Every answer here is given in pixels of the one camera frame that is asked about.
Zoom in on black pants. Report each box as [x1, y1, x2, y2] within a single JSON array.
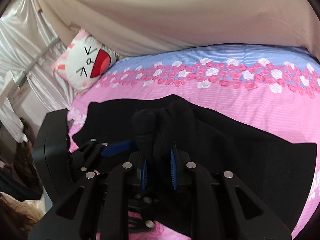
[[72, 95, 319, 230]]

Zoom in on white cat face pillow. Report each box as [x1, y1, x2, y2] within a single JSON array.
[[52, 29, 119, 93]]

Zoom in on white satin curtain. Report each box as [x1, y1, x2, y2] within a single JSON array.
[[1, 0, 76, 142]]

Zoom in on pink floral bed sheet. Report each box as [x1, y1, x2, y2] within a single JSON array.
[[68, 45, 319, 239]]

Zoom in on beige fabric headboard cover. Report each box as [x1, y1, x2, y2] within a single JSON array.
[[35, 0, 319, 56]]

